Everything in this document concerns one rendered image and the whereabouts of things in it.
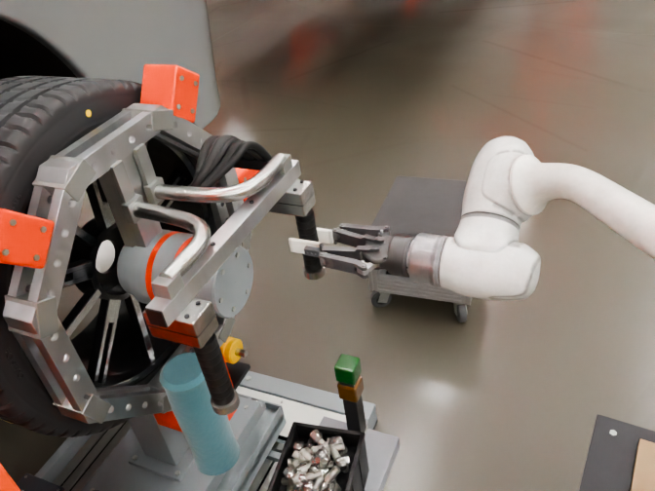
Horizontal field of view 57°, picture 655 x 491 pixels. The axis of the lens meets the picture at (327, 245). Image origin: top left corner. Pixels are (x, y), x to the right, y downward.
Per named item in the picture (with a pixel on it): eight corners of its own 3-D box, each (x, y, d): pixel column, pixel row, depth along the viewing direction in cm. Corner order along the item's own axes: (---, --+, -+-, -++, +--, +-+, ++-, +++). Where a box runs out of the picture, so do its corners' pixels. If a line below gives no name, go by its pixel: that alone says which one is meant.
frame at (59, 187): (243, 283, 148) (184, 67, 116) (266, 288, 146) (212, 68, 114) (93, 472, 110) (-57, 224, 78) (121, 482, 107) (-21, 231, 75)
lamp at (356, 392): (346, 383, 120) (343, 369, 117) (365, 388, 118) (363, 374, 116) (338, 398, 117) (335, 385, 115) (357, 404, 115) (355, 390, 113)
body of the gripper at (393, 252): (406, 287, 107) (358, 279, 110) (421, 259, 113) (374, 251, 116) (404, 254, 102) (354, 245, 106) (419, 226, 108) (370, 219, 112)
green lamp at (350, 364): (343, 366, 117) (340, 352, 114) (363, 371, 115) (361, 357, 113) (334, 381, 114) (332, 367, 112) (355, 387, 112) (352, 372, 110)
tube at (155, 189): (204, 157, 116) (190, 105, 110) (292, 167, 109) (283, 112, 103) (148, 206, 104) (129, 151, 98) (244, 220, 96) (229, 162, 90)
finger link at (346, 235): (381, 242, 109) (385, 238, 110) (330, 227, 115) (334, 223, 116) (382, 259, 111) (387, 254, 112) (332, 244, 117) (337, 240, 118)
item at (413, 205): (469, 328, 206) (470, 248, 186) (367, 312, 219) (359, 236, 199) (488, 253, 237) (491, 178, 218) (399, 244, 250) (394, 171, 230)
